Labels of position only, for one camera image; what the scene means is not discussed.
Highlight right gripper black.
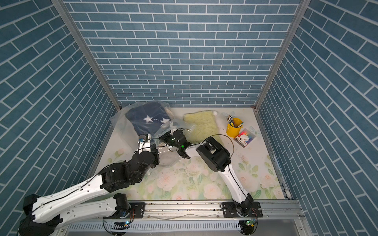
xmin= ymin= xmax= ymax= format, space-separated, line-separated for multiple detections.
xmin=158 ymin=132 xmax=183 ymax=151

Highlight light green fluffy blanket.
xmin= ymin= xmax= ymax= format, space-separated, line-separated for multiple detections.
xmin=183 ymin=110 xmax=223 ymax=144

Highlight clear plastic vacuum bag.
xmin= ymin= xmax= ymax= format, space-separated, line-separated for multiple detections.
xmin=111 ymin=101 xmax=194 ymax=159

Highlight navy blue star blanket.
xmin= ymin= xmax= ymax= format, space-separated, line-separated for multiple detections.
xmin=124 ymin=101 xmax=175 ymax=136

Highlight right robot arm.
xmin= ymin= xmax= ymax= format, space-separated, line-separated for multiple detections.
xmin=159 ymin=129 xmax=263 ymax=217

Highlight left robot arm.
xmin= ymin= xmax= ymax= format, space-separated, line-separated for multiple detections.
xmin=18 ymin=148 xmax=159 ymax=236

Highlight pens in bucket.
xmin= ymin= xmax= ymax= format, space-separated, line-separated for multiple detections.
xmin=226 ymin=115 xmax=235 ymax=127

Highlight yellow metal pen bucket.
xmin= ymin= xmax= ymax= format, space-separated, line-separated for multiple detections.
xmin=226 ymin=118 xmax=243 ymax=138

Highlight clear box of stationery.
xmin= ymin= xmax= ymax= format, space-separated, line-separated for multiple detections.
xmin=234 ymin=126 xmax=257 ymax=148

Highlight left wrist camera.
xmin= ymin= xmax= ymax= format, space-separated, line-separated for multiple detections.
xmin=136 ymin=134 xmax=151 ymax=153

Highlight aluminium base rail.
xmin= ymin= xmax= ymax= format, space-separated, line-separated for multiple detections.
xmin=59 ymin=200 xmax=305 ymax=224

